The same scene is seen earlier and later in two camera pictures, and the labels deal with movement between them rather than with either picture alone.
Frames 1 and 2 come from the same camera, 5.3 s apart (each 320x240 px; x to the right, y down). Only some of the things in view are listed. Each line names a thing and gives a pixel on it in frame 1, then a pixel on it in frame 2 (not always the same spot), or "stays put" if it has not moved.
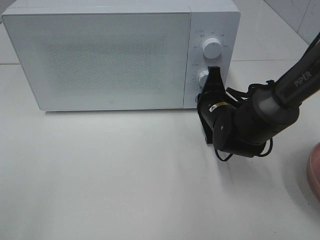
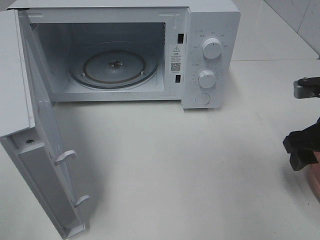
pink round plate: x=313 y=169 stays put
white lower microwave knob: x=202 y=77 stays put
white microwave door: x=76 y=61 → x=27 y=128
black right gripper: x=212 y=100 → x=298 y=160
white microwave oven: x=121 y=54 stays put
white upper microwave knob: x=211 y=48 stays put
